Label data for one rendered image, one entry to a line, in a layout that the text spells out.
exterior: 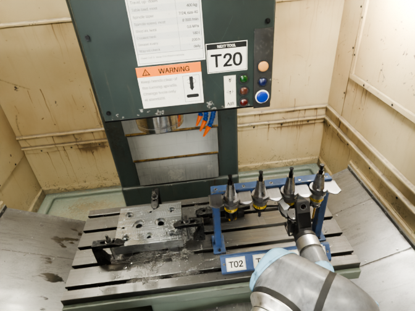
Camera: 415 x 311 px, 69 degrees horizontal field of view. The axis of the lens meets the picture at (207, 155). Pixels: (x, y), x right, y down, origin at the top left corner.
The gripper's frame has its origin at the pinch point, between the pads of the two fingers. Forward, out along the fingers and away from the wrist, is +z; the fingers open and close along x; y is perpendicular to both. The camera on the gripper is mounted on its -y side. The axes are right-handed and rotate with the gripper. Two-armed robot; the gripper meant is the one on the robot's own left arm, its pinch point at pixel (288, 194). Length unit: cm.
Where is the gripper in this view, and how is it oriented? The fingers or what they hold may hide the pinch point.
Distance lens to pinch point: 119.6
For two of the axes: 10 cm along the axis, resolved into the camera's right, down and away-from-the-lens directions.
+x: 9.9, -1.1, 0.4
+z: -1.0, -5.8, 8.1
